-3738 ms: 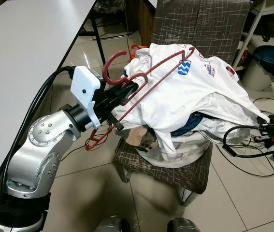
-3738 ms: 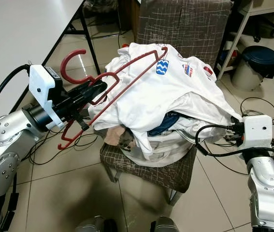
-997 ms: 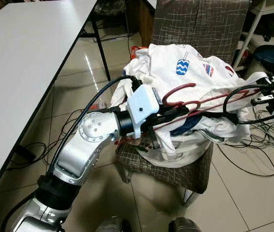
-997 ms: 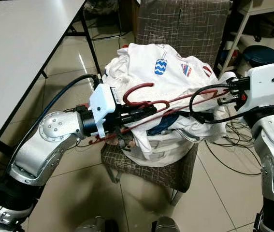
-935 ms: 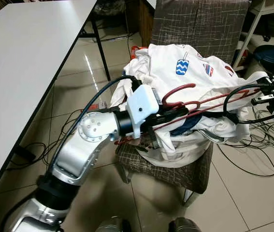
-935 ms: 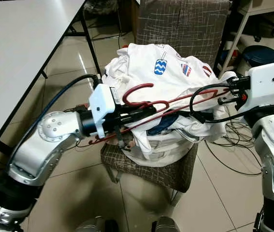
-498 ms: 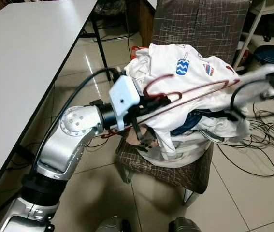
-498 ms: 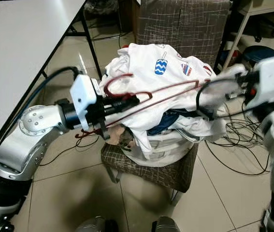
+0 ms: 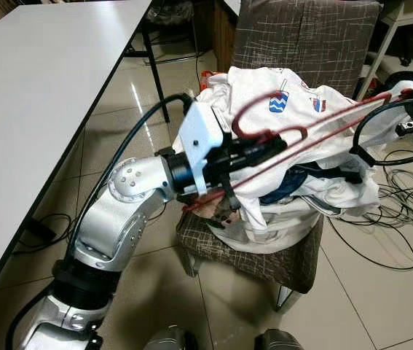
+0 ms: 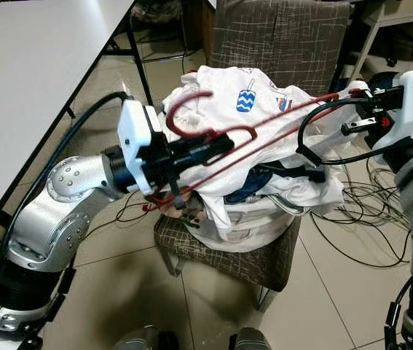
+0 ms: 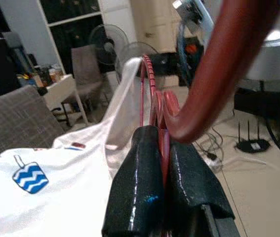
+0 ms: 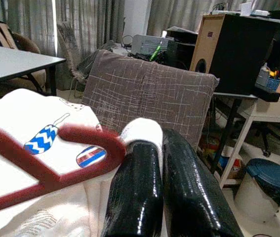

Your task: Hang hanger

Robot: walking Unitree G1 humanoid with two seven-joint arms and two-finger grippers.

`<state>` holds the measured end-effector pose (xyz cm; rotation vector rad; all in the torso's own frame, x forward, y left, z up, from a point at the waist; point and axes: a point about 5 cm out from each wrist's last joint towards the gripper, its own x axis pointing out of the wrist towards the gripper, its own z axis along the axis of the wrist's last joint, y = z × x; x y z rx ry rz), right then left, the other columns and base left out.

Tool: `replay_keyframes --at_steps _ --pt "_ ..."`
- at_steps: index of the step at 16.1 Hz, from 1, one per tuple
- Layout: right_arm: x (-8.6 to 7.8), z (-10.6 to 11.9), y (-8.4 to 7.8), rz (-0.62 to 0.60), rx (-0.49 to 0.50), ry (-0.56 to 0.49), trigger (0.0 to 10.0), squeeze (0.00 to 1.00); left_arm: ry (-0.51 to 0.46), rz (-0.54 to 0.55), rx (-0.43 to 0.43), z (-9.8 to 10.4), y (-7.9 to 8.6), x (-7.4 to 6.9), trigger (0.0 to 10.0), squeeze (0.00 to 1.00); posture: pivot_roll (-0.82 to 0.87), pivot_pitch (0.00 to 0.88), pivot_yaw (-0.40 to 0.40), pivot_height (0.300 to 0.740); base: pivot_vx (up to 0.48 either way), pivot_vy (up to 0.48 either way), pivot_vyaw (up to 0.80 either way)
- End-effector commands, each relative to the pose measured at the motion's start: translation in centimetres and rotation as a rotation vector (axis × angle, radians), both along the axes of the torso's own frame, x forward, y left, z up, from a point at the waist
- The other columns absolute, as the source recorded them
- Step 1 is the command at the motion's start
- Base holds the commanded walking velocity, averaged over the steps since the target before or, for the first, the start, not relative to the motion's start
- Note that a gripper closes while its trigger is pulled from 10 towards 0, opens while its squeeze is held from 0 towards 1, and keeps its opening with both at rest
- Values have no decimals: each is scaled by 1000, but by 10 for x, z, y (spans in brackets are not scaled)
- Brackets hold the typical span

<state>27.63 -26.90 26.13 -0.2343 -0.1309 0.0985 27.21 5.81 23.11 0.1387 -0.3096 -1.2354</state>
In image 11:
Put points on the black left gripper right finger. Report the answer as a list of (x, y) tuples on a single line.
[(196, 187)]

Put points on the red plastic hanger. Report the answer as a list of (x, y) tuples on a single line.
[(216, 74)]

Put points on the white shirt with blue logo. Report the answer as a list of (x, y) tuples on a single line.
[(55, 197)]

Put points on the large silver metal pot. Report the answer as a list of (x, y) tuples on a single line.
[(278, 61)]

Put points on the black standing fan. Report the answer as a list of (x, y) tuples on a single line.
[(105, 47), (132, 53)]

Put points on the black router with antennas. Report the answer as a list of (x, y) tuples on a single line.
[(252, 145)]

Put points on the black low stand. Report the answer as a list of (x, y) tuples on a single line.
[(278, 111)]

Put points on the small white side table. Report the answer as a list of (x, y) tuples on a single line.
[(60, 89)]

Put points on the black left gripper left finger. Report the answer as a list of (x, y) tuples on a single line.
[(134, 185)]

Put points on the cream door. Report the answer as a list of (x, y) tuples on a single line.
[(154, 24)]

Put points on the white frame dark glass cabinet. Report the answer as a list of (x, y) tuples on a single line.
[(44, 29)]

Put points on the grey fabric chair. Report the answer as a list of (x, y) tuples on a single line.
[(18, 118), (85, 71)]

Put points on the white power strip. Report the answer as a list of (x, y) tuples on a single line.
[(213, 161)]

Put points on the white electronic device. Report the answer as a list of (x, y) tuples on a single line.
[(191, 12)]

